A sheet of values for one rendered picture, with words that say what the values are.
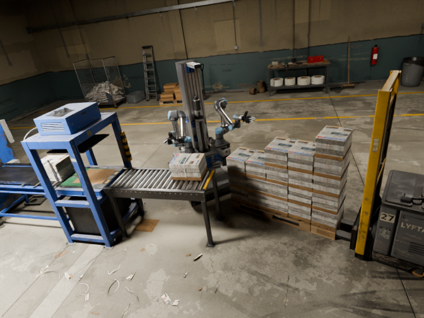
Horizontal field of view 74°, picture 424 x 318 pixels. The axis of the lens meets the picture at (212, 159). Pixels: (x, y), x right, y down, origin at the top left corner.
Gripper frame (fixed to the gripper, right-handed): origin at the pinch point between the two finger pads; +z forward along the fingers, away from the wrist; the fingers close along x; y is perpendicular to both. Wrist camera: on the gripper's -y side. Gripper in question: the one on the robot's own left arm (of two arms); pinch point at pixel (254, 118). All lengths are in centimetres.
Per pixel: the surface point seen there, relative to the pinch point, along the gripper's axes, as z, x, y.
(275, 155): 54, 45, 18
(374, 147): 157, 50, -20
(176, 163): -35, 120, 4
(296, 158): 80, 43, 17
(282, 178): 63, 48, 47
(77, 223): -149, 227, 65
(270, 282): 96, 146, 104
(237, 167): 0, 54, 45
